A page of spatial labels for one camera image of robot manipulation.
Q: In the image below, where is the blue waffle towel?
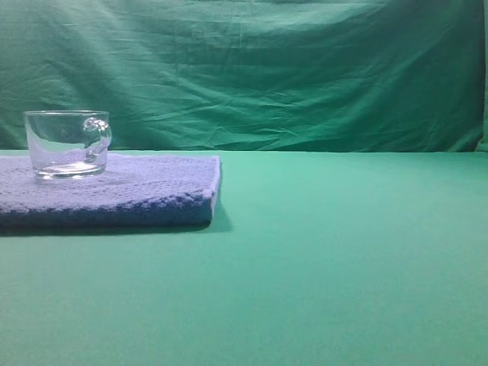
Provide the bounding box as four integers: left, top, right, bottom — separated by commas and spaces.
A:
1, 154, 221, 230

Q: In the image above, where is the transparent glass cup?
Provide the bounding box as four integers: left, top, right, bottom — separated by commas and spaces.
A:
23, 111, 112, 178

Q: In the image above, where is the green backdrop cloth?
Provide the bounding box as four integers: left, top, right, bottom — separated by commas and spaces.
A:
1, 1, 487, 153

